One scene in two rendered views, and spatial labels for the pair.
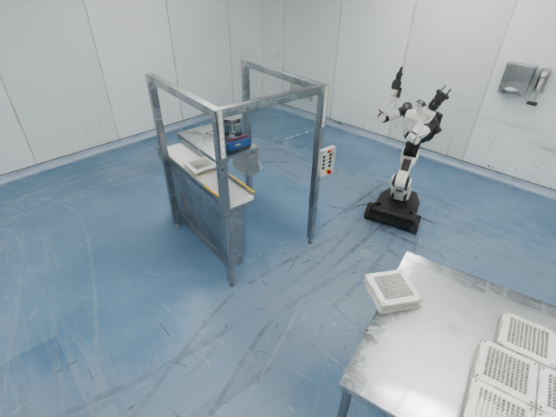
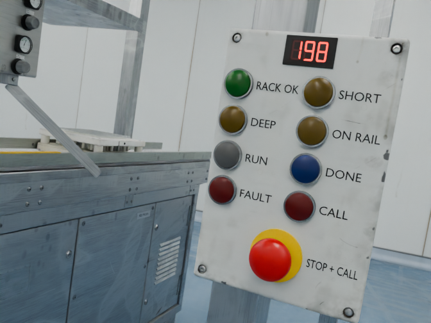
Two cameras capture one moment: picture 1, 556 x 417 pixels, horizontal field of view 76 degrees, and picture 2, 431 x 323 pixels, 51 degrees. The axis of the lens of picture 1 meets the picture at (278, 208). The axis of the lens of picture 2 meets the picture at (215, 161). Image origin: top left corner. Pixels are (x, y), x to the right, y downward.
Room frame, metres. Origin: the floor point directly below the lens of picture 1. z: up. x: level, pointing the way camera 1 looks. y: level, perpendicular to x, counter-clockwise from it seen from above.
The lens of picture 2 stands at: (2.57, -0.79, 0.99)
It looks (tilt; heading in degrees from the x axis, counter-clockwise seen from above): 5 degrees down; 62
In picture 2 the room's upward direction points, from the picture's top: 9 degrees clockwise
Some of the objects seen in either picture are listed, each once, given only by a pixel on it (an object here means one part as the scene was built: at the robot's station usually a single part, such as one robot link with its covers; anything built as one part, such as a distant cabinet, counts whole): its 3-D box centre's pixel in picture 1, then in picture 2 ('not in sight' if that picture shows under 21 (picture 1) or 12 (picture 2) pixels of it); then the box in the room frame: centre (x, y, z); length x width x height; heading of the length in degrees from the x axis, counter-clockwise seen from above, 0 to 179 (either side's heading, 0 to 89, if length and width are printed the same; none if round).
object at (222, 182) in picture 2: not in sight; (221, 190); (2.79, -0.39, 0.92); 0.03 x 0.01 x 0.03; 129
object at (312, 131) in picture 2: not in sight; (312, 131); (2.84, -0.46, 0.99); 0.03 x 0.01 x 0.03; 129
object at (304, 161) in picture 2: not in sight; (305, 168); (2.84, -0.46, 0.96); 0.03 x 0.01 x 0.03; 129
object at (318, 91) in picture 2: not in sight; (318, 92); (2.84, -0.46, 1.03); 0.03 x 0.01 x 0.03; 129
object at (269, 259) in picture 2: not in sight; (274, 256); (2.83, -0.45, 0.87); 0.04 x 0.04 x 0.04; 39
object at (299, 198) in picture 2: not in sight; (299, 206); (2.84, -0.46, 0.92); 0.03 x 0.01 x 0.03; 129
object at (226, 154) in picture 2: not in sight; (226, 154); (2.79, -0.39, 0.96); 0.03 x 0.01 x 0.03; 129
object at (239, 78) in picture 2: not in sight; (237, 83); (2.79, -0.39, 1.03); 0.03 x 0.01 x 0.03; 129
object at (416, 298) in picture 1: (392, 287); not in sight; (1.43, -0.67, 0.88); 0.25 x 0.24 x 0.02; 102
